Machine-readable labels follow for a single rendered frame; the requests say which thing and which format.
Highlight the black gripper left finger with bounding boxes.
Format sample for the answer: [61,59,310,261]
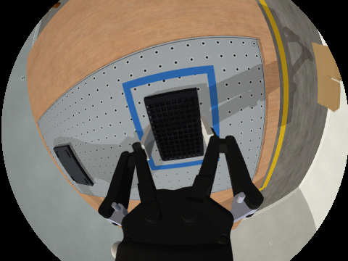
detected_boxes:
[98,125,162,226]

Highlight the grey perforated base plate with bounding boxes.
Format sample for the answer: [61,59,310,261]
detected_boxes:
[37,36,266,198]

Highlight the black well plate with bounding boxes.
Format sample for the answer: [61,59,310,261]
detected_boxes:
[144,88,204,161]

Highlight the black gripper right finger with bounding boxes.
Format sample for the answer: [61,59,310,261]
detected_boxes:
[181,116,264,223]

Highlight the blue tape outline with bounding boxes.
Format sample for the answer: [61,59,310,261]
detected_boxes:
[122,65,220,170]

